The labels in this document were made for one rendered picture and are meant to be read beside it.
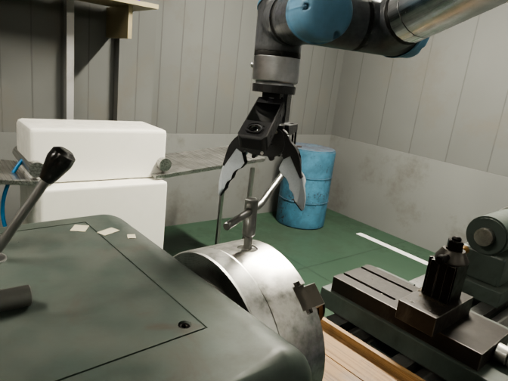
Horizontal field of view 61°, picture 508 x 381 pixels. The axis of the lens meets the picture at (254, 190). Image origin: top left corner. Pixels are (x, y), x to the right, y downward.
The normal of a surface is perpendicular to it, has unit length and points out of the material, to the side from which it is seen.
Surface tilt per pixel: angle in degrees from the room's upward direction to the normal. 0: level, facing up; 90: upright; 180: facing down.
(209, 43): 90
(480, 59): 90
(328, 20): 88
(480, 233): 90
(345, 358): 0
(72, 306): 0
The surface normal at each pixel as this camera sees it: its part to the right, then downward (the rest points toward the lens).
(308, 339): 0.63, -0.17
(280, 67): 0.11, 0.24
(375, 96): -0.78, 0.07
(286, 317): 0.56, -0.43
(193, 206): 0.61, 0.28
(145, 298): 0.11, -0.96
